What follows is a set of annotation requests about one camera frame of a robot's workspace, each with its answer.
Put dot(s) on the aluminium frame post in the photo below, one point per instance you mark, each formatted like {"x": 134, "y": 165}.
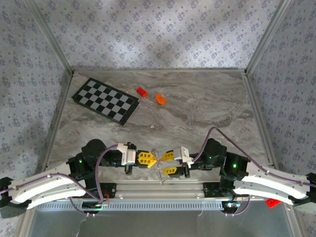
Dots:
{"x": 267, "y": 37}
{"x": 50, "y": 37}

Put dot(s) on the black grey chessboard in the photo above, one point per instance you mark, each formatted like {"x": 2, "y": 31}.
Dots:
{"x": 106, "y": 98}

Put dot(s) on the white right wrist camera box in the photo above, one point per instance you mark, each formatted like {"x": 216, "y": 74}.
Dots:
{"x": 182, "y": 155}

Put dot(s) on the black controller board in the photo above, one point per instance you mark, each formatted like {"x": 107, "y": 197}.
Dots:
{"x": 230, "y": 210}
{"x": 95, "y": 210}

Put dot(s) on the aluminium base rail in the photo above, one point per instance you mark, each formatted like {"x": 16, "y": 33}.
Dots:
{"x": 160, "y": 190}

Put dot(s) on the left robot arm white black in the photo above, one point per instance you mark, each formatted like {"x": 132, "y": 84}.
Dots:
{"x": 44, "y": 187}

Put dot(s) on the aluminium table edge rail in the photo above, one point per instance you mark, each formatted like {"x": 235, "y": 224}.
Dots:
{"x": 160, "y": 70}
{"x": 261, "y": 123}
{"x": 56, "y": 123}

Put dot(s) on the red rectangular block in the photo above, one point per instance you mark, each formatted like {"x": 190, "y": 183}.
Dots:
{"x": 142, "y": 92}

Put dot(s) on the grey metal sheet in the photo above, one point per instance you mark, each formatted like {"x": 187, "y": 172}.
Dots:
{"x": 160, "y": 224}

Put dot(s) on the black right controller board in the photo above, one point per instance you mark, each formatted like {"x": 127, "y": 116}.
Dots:
{"x": 230, "y": 210}

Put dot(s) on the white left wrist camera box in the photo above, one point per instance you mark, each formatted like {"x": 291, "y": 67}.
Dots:
{"x": 128, "y": 156}

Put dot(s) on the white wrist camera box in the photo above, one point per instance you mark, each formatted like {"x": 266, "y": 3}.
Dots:
{"x": 182, "y": 155}
{"x": 128, "y": 156}

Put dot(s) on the black left controller board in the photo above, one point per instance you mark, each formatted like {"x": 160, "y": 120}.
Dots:
{"x": 95, "y": 210}

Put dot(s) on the orange curved plastic piece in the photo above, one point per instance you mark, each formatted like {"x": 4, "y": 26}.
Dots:
{"x": 160, "y": 99}

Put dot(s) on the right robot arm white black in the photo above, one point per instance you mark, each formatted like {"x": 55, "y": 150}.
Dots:
{"x": 266, "y": 192}

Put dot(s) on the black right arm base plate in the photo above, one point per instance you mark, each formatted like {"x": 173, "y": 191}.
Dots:
{"x": 209, "y": 190}

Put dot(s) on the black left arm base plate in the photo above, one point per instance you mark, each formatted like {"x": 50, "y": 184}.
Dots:
{"x": 111, "y": 190}

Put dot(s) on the red toy brick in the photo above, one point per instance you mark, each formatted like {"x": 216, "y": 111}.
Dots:
{"x": 272, "y": 203}

